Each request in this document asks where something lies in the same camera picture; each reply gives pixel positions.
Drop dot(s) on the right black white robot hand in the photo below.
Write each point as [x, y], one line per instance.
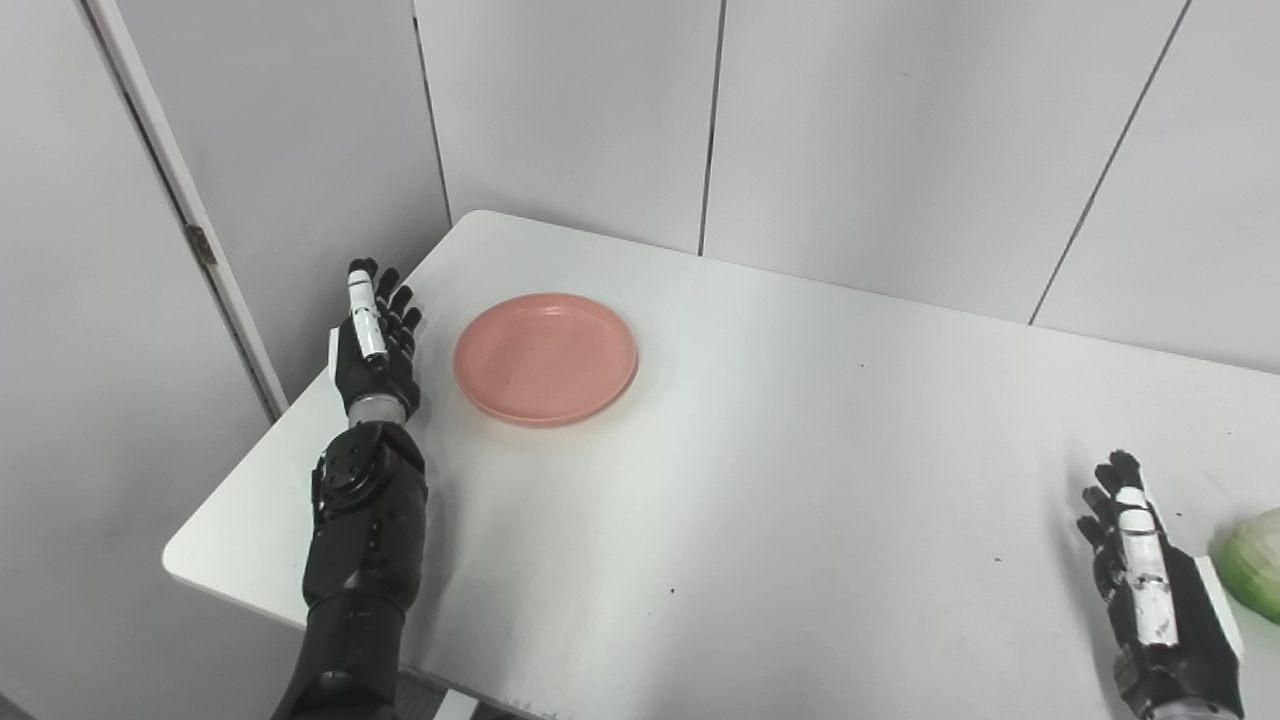
[1160, 610]

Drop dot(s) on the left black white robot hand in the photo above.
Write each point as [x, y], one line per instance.
[375, 345]

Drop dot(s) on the green white toy cabbage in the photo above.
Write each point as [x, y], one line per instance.
[1255, 565]

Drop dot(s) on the pink plastic plate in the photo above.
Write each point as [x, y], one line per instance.
[545, 358]

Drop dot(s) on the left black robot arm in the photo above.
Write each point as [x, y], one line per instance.
[355, 560]

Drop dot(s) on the metal door hinge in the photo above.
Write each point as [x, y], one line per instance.
[202, 244]

